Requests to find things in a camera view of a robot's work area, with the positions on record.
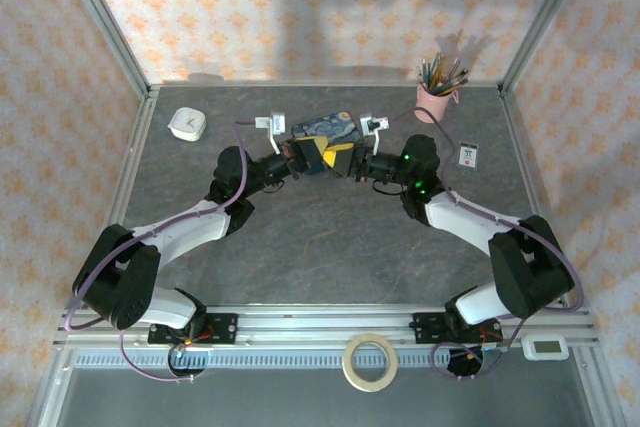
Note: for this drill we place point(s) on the wide aluminium base rail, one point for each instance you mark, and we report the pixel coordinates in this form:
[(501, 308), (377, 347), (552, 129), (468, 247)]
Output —
[(310, 322)]

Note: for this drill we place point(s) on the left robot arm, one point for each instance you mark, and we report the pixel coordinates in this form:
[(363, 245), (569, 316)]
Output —
[(190, 234)]

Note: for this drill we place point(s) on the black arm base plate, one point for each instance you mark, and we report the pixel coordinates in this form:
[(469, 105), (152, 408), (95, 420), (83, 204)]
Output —
[(427, 327), (225, 327)]

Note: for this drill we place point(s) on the starry night painted box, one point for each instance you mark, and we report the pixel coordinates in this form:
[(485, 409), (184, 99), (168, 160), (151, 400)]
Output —
[(325, 124)]

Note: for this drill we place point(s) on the white digital thermometer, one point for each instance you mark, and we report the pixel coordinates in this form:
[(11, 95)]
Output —
[(545, 348)]

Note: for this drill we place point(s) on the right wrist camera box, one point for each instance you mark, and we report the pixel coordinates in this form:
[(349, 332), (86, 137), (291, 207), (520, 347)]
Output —
[(377, 123)]

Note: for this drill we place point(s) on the masking tape roll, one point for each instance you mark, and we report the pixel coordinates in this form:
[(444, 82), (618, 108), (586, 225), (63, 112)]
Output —
[(350, 347)]

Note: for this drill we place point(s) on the pink metal cup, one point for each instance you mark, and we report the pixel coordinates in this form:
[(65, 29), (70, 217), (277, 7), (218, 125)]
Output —
[(434, 107)]

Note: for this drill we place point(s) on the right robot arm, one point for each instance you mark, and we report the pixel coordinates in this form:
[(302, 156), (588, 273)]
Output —
[(460, 219)]

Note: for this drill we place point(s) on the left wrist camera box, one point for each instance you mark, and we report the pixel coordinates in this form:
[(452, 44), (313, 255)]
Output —
[(272, 123)]

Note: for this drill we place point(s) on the aluminium table edge rail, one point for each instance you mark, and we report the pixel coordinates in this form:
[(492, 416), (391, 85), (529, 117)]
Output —
[(137, 142), (517, 147), (300, 84)]

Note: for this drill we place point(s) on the aluminium frame post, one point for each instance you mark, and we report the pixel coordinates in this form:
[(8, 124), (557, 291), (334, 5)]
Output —
[(544, 22), (106, 22)]

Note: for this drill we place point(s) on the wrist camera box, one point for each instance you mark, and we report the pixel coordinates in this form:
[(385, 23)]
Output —
[(272, 123), (377, 123)]

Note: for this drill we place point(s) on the white square alarm clock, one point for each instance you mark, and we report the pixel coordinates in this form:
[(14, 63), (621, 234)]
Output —
[(187, 123)]

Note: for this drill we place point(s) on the colored pencil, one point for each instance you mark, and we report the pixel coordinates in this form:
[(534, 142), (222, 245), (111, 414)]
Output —
[(457, 86), (427, 74), (439, 72), (457, 78), (451, 74)]

